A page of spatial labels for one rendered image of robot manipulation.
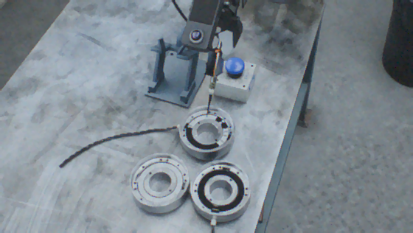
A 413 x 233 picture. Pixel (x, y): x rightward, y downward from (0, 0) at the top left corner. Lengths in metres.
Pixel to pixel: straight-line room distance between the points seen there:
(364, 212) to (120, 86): 1.05
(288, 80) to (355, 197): 0.86
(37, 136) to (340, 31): 1.59
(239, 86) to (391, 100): 1.20
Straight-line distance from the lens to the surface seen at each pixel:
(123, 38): 1.19
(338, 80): 2.15
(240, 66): 1.00
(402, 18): 1.98
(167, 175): 0.93
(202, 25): 0.81
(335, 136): 1.98
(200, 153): 0.94
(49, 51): 1.21
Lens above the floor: 1.63
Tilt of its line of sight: 51 degrees down
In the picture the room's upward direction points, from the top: 4 degrees counter-clockwise
